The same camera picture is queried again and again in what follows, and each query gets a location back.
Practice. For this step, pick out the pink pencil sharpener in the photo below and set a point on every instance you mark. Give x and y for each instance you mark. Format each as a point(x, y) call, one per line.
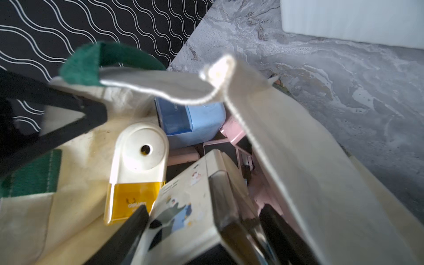
point(233, 141)

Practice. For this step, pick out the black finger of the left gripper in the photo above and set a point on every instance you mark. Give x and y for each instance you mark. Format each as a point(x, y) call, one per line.
point(18, 150)

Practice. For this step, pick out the yellow pencil sharpener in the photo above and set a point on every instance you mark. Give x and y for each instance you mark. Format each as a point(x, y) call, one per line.
point(138, 171)

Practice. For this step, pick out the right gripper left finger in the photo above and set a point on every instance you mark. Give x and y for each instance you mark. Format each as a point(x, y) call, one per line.
point(120, 248)

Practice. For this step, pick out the light blue pencil sharpener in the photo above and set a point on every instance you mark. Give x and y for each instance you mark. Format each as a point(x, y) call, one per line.
point(189, 125)

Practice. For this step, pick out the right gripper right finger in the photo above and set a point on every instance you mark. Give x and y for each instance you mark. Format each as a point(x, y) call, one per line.
point(289, 247)

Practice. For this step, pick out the brown lid white toolbox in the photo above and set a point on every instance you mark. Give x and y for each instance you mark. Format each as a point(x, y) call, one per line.
point(392, 23)

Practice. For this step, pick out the cream tote bag green handles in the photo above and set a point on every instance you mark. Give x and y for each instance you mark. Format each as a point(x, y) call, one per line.
point(55, 213)

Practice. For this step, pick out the cream white pencil sharpener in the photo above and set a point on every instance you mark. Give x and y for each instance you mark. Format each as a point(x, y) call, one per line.
point(204, 216)

